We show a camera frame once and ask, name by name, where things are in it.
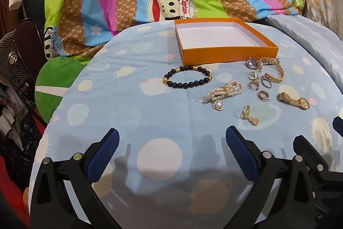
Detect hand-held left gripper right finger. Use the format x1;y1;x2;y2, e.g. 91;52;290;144
226;125;317;229

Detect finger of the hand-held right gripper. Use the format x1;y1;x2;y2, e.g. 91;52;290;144
293;135;343;184
332;116;343;137

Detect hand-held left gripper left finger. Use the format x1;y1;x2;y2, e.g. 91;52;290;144
29;128;120;229

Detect gold drop earring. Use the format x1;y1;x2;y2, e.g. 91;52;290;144
235;105;259;126

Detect gold wristwatch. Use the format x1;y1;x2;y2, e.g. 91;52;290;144
277;92;311;111

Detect gold hoop earring with post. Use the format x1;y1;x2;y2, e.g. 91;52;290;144
258;90;272;102

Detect pearl strand bracelet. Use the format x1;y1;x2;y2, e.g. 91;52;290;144
198;80;244;105

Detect gold chain cuff bracelet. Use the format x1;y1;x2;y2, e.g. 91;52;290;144
263;64;285;84

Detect black bead bracelet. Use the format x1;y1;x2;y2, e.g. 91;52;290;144
162;65;212;89

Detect silver two-tone wristwatch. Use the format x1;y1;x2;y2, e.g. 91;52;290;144
246;57;281;70

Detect orange cardboard box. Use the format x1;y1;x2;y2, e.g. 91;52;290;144
174;18;279;65

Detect blue planet printed sheet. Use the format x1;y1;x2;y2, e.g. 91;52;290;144
28;20;343;229

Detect pile of dark patterned clothes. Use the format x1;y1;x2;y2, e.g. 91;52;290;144
0;83;45;168

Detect green round cushion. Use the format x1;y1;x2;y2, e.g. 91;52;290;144
35;57;87;117

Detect light blue quilt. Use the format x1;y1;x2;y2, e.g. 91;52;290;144
264;14;343;82

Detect red cloth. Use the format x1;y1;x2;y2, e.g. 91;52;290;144
0;155;30;228

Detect black electric fan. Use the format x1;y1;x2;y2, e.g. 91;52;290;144
0;33;30;87

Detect black chair back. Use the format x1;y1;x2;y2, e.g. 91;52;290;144
13;18;47;126

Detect dark hanging clothes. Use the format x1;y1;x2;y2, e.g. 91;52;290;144
0;0;50;39

